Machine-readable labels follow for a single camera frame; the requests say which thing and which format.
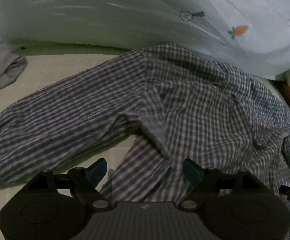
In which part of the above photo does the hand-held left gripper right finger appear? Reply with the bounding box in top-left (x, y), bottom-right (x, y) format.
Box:
top-left (174, 157), bottom-right (274, 212)

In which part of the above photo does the blue checked shirt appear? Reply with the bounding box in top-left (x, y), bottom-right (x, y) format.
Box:
top-left (0, 43), bottom-right (290, 240)

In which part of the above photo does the grey garment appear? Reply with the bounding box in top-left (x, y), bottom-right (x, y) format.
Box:
top-left (0, 44), bottom-right (27, 93)

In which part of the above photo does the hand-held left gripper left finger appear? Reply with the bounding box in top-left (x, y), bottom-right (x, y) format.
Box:
top-left (25, 157), bottom-right (113, 212)

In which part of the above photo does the carrot print blanket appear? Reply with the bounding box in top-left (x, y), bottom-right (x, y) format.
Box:
top-left (0, 0), bottom-right (290, 80)

